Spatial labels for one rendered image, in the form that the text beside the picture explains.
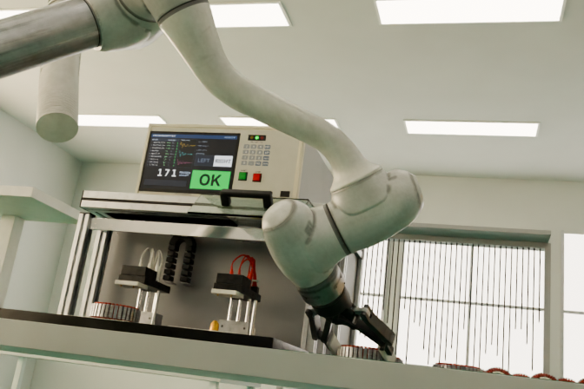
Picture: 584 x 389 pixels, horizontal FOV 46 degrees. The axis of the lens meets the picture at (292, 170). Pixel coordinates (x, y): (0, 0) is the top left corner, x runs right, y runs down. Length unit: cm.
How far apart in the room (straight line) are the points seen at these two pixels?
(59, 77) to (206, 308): 149
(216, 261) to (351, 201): 71
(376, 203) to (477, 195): 701
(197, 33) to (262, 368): 59
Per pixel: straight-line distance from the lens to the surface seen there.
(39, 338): 143
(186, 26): 125
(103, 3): 138
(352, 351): 144
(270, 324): 177
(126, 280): 171
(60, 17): 136
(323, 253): 123
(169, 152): 185
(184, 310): 186
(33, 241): 905
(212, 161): 180
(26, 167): 885
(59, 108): 289
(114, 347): 135
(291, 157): 174
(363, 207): 120
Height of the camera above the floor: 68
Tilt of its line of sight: 18 degrees up
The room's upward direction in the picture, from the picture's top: 7 degrees clockwise
